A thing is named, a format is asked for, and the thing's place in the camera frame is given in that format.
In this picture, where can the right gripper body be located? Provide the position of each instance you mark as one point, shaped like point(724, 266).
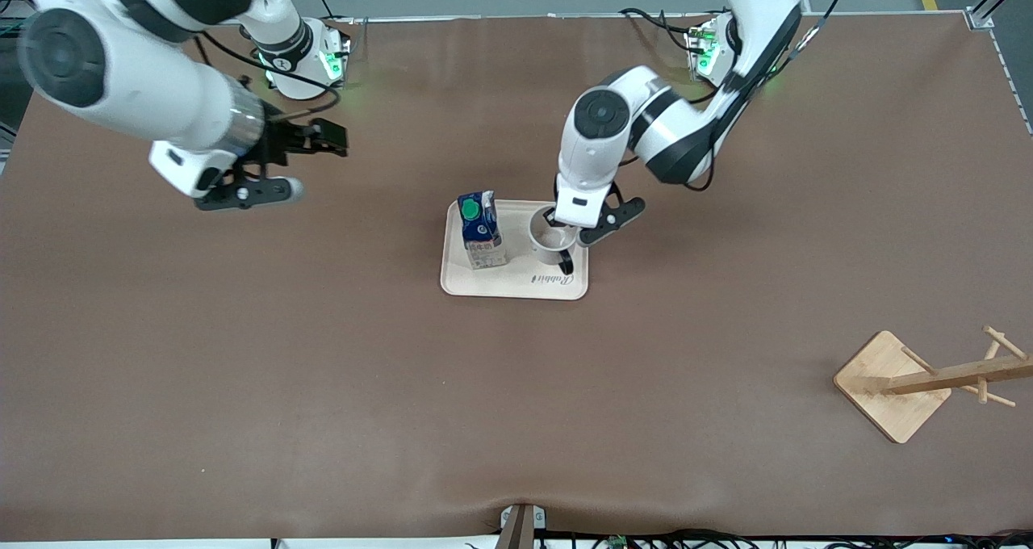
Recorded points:
point(282, 140)

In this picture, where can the blue white milk carton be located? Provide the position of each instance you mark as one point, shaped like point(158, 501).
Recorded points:
point(484, 246)

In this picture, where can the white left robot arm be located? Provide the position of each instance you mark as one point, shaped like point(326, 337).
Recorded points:
point(597, 145)

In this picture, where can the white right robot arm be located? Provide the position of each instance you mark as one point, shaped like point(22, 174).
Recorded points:
point(145, 81)

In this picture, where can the wooden cup rack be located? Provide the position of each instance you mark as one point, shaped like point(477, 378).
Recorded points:
point(888, 371)

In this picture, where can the cream rectangular tray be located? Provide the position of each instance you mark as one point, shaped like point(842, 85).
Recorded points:
point(516, 284)

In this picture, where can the brown table mat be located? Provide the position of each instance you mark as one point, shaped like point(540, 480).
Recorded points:
point(323, 371)

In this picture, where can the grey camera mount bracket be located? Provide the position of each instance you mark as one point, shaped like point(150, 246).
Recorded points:
point(520, 529)

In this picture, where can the aluminium frame post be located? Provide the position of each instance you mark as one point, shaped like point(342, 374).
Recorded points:
point(980, 18)

